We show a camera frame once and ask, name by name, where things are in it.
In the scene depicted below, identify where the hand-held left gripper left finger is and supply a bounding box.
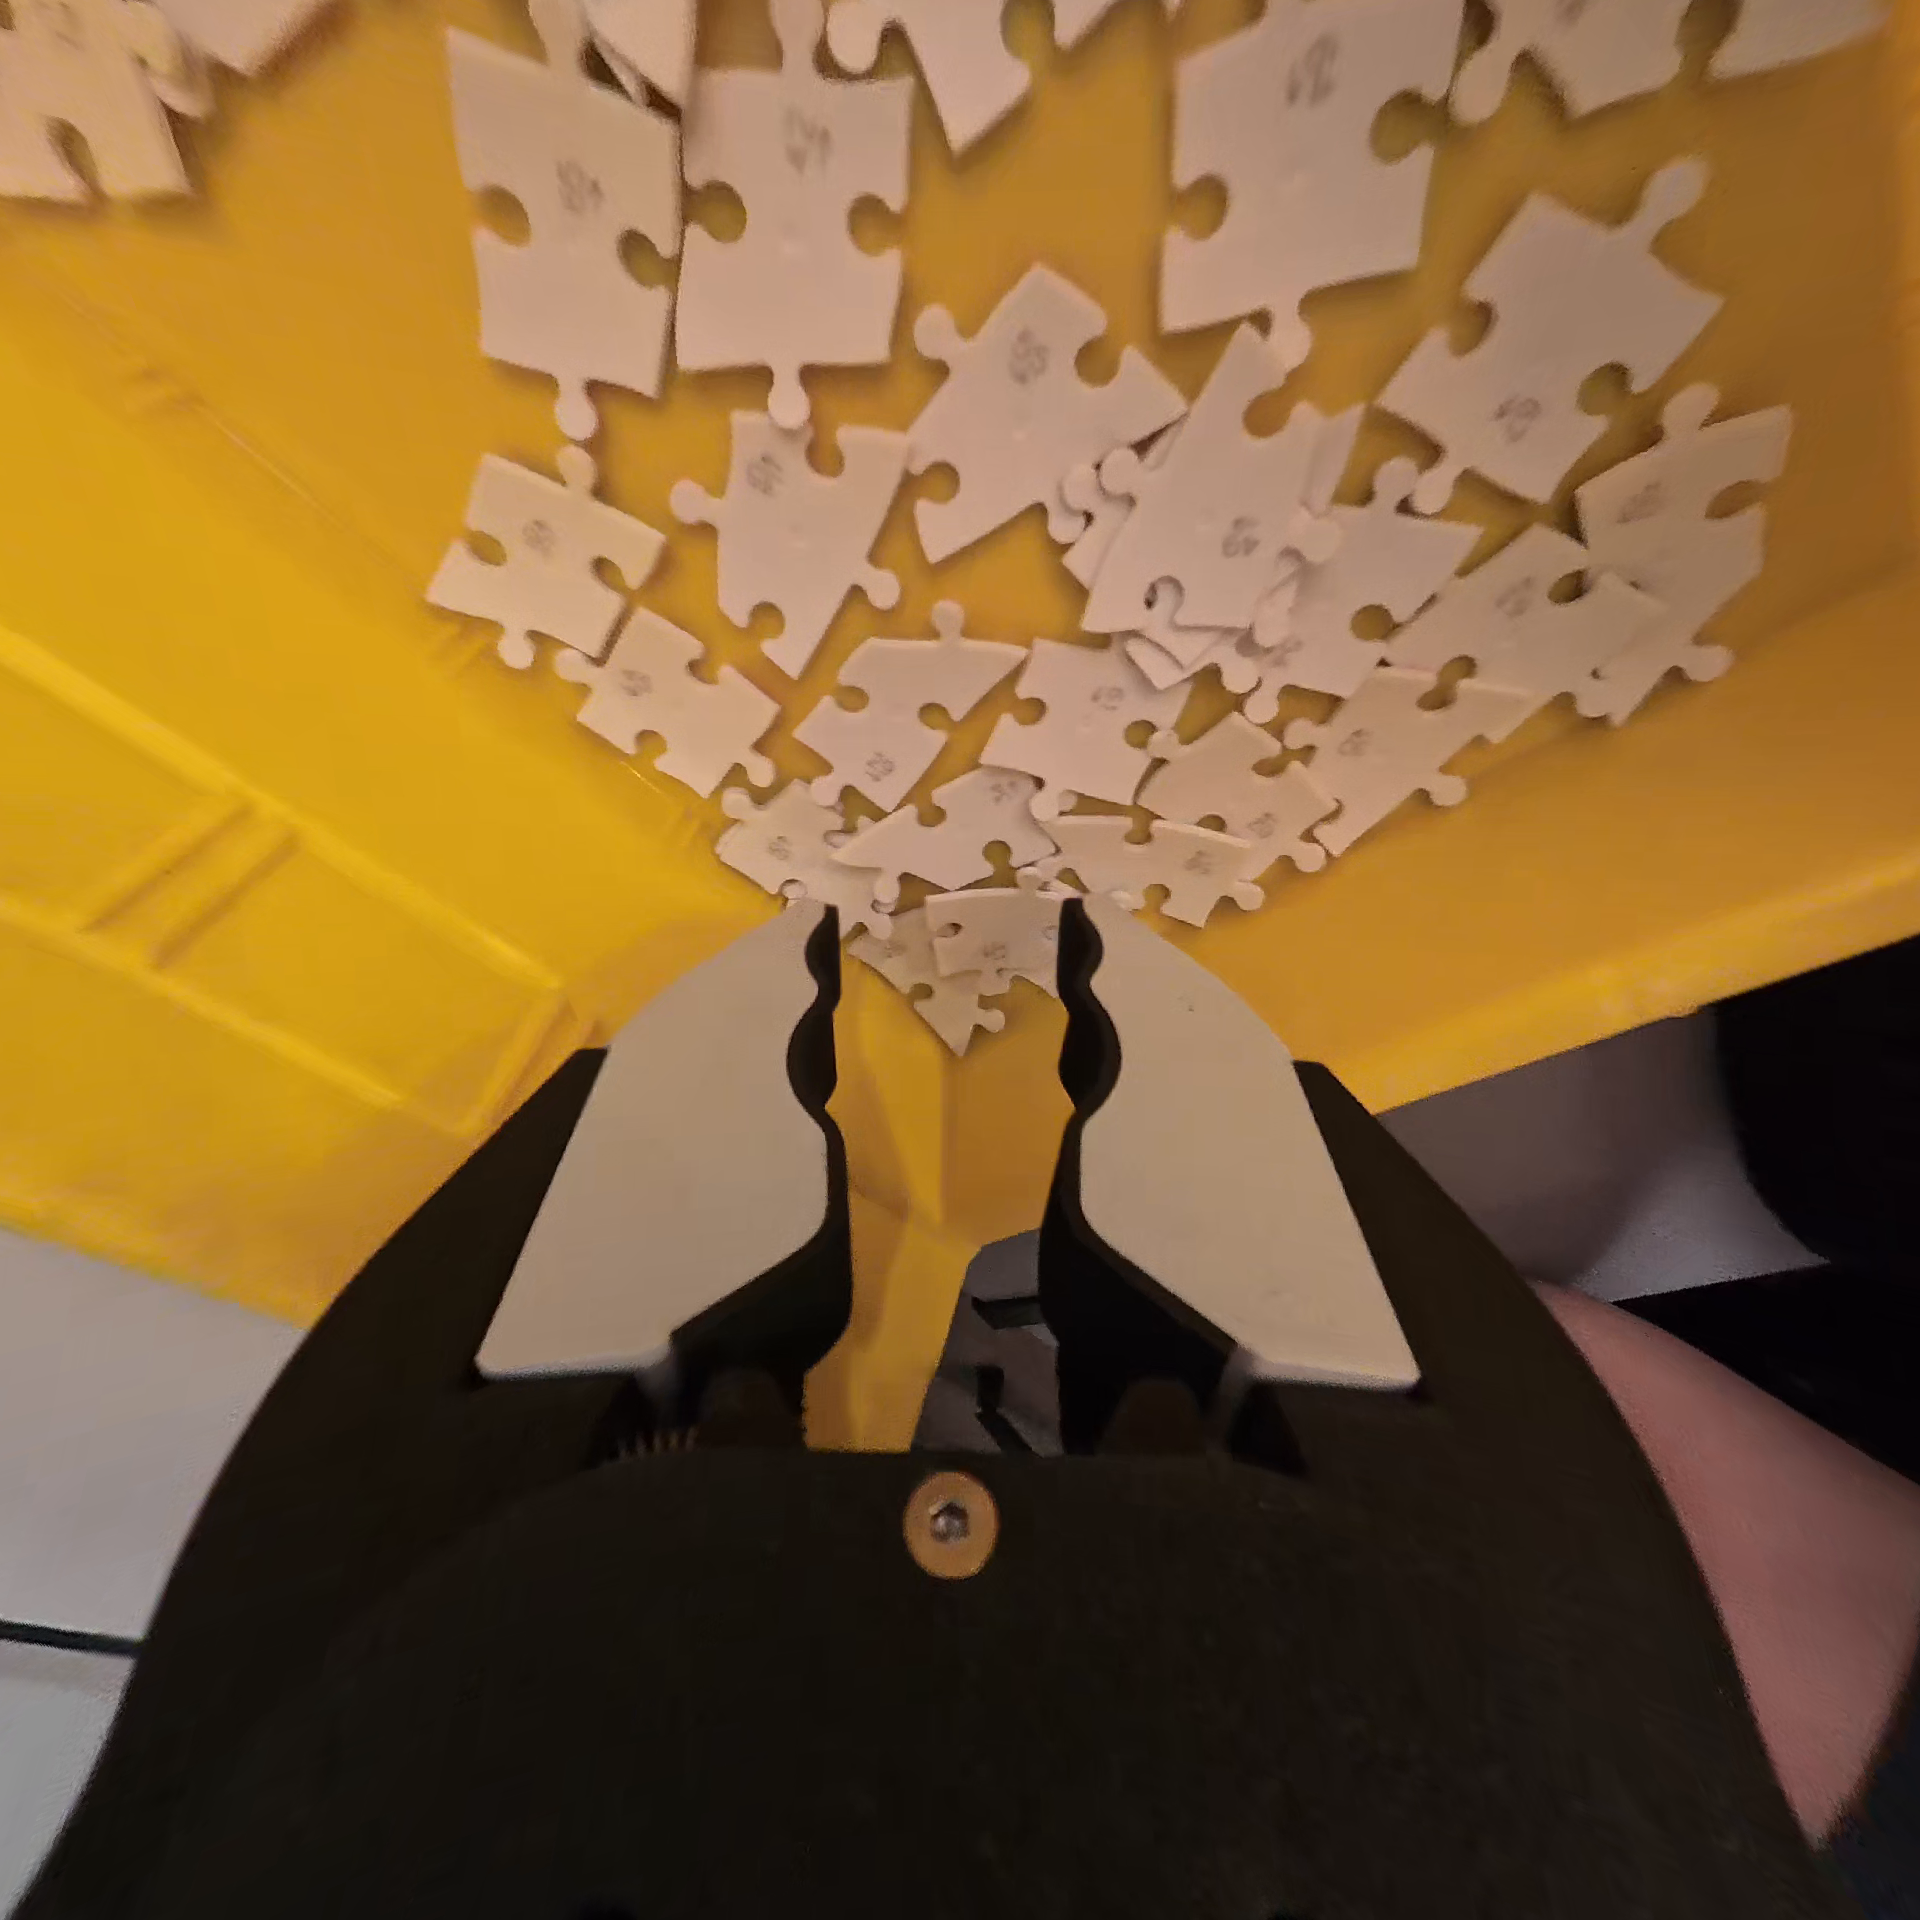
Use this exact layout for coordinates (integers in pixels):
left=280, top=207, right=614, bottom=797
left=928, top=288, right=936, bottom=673
left=481, top=900, right=855, bottom=1443

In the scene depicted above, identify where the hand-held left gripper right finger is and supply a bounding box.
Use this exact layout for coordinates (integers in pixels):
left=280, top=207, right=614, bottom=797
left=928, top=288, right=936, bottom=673
left=1042, top=894, right=1420, bottom=1443

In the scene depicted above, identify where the yellow plastic bin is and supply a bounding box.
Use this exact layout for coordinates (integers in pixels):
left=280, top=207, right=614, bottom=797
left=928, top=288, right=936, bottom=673
left=0, top=0, right=1920, bottom=1457

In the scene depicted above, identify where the pile of puzzle pieces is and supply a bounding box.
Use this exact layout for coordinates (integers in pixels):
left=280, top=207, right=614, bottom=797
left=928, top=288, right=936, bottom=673
left=0, top=0, right=1891, bottom=1059

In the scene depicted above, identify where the black quilted pad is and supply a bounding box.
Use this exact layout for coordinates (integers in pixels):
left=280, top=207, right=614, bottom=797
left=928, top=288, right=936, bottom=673
left=1712, top=932, right=1920, bottom=1389

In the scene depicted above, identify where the person's leg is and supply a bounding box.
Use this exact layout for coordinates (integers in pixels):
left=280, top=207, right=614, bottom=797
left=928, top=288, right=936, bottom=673
left=1524, top=1285, right=1920, bottom=1851

